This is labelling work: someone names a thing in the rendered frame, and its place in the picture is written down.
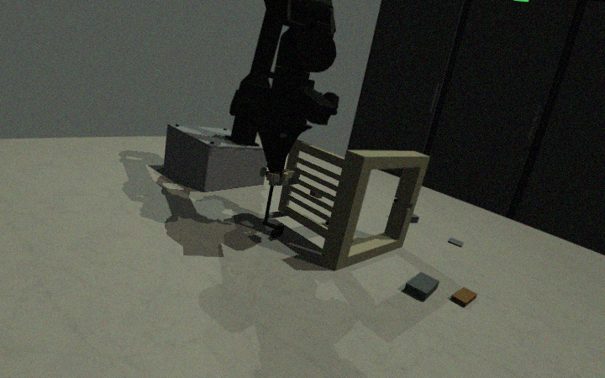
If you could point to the small brown flat block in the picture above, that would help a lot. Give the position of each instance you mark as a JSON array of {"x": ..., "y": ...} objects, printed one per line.
[{"x": 463, "y": 297}]

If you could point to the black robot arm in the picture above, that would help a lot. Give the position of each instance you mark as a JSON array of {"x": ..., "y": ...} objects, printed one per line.
[{"x": 308, "y": 45}]

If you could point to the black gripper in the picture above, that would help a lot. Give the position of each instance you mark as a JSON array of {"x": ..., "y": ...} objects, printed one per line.
[{"x": 269, "y": 116}]

